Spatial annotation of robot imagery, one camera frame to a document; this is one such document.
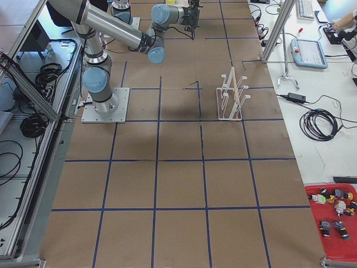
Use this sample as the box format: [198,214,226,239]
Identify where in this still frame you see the coiled black cable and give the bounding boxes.
[300,108,344,141]

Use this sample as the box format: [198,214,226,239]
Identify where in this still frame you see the blue teach pendant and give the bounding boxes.
[290,38,328,69]

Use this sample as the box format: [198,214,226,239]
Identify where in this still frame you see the white keyboard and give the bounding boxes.
[296,0,315,21]

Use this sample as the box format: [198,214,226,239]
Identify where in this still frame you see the black power adapter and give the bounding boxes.
[287,92,306,104]

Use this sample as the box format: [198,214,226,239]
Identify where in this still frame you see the aluminium frame post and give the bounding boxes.
[261,0,296,63]

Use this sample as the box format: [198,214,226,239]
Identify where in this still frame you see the white wire cup rack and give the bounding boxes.
[216,67,251,121]

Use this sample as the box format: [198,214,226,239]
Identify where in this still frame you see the red parts tray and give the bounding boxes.
[305,183,356,262]

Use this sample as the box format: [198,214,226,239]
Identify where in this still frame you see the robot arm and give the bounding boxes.
[49,1,200,113]
[108,0,133,25]

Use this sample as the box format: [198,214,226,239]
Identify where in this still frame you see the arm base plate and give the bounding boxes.
[81,88,130,123]

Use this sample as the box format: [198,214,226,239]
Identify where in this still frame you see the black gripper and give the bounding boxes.
[182,4,200,40]

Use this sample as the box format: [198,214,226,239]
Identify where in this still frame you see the metal grabber tool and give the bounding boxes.
[277,29,300,90]

